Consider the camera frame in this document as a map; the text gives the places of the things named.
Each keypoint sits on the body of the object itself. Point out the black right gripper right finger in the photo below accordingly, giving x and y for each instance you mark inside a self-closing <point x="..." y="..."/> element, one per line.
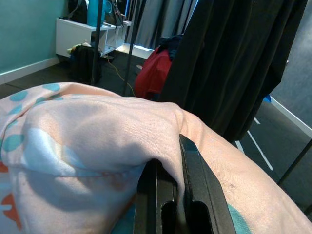
<point x="204" y="195"/>

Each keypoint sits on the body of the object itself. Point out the dark blue garment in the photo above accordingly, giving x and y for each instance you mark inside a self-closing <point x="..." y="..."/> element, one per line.
<point x="173" y="44"/>

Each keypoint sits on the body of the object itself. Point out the grey curtain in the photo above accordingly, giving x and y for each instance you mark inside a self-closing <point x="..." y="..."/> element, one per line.
<point x="158" y="19"/>

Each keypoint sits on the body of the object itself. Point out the yellow green cloth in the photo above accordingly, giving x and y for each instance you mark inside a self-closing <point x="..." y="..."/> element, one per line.
<point x="78" y="47"/>

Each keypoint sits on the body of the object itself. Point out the black hanging curtain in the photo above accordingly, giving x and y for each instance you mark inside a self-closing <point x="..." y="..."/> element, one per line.
<point x="231" y="61"/>

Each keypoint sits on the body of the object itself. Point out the red garment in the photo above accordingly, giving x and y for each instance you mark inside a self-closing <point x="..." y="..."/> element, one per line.
<point x="153" y="73"/>

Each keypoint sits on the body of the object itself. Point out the pink pillow with teal dots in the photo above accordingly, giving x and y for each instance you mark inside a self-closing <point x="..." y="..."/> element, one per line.
<point x="92" y="146"/>

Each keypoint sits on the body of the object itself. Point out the black metal rail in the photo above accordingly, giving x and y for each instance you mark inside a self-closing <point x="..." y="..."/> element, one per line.
<point x="296" y="161"/>

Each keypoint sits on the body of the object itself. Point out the white shelf unit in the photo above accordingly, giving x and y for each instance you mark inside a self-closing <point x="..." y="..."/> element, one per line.
<point x="73" y="34"/>

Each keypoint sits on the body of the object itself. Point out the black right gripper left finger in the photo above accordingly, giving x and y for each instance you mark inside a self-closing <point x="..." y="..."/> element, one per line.
<point x="156" y="195"/>

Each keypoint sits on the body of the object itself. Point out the blue tape piece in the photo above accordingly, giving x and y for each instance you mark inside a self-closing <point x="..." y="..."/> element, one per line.
<point x="267" y="99"/>

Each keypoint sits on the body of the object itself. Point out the black metal pole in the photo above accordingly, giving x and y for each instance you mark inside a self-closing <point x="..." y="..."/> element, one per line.
<point x="96" y="36"/>
<point x="130" y="48"/>

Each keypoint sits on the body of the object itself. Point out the black backpack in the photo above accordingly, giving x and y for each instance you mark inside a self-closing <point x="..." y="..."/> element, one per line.
<point x="83" y="63"/>

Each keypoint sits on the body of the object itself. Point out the black bag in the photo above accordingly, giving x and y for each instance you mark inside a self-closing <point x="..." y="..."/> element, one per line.
<point x="78" y="11"/>

